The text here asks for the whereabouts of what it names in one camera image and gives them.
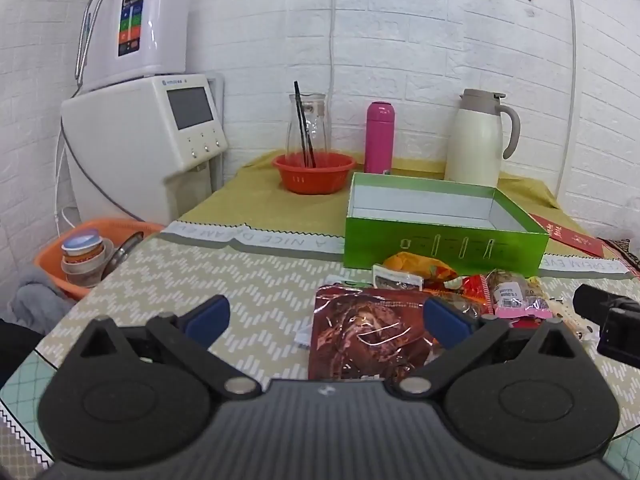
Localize black stirrer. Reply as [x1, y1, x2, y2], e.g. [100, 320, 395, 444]
[293, 81, 317, 168]

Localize green cardboard box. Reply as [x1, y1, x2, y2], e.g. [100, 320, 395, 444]
[342, 171, 551, 278]

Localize orange snack packet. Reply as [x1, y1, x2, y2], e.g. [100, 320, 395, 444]
[382, 252, 460, 288]

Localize yellow-green tablecloth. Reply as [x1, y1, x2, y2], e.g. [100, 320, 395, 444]
[177, 149, 576, 241]

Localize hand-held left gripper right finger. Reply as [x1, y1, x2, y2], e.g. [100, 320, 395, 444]
[397, 296, 583, 401]

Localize white wall cable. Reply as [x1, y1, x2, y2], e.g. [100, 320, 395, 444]
[327, 0, 342, 106]

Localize red envelope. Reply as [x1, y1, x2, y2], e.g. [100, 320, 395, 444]
[530, 213, 608, 258]

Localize clear packet with dark label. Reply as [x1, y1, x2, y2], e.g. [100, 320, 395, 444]
[372, 263, 426, 291]

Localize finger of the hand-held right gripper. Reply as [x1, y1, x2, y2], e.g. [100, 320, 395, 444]
[572, 284, 621, 322]

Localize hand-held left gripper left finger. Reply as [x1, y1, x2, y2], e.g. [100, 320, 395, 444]
[75, 295, 261, 402]

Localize metal flexible hose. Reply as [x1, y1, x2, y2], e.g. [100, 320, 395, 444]
[74, 0, 96, 86]

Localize grey dispenser cable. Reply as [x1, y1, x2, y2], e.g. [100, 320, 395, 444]
[60, 117, 147, 222]

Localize pink trimmed cake packet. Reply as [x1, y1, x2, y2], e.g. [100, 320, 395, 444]
[485, 270, 553, 321]

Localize red snack packet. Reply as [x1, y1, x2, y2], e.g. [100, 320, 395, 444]
[440, 275, 493, 316]

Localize cream thermal carafe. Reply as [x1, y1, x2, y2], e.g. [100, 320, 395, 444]
[444, 89, 522, 188]

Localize white wall water ionizer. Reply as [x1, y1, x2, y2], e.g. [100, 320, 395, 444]
[75, 0, 193, 92]

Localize blue lidded cup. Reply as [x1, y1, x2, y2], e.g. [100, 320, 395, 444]
[61, 229, 103, 261]

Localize white wall pipe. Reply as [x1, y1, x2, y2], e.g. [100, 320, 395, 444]
[557, 0, 581, 196]

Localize white water dispenser with screen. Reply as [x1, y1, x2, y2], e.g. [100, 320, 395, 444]
[61, 74, 230, 223]

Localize glass pitcher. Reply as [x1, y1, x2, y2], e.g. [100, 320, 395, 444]
[286, 92, 332, 168]

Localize grey cloth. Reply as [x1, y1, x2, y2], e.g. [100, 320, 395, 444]
[7, 265, 76, 333]

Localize pink thermos bottle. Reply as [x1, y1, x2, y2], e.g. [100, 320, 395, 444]
[364, 101, 394, 175]

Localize metal pan lid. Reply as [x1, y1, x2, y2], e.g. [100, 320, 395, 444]
[102, 232, 146, 281]

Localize brown shiny snack packet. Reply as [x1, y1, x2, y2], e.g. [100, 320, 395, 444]
[307, 284, 451, 383]

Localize red plastic basket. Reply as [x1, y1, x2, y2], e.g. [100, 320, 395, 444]
[272, 152, 357, 195]

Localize orange plastic basin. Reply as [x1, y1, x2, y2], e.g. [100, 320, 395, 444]
[34, 217, 166, 302]

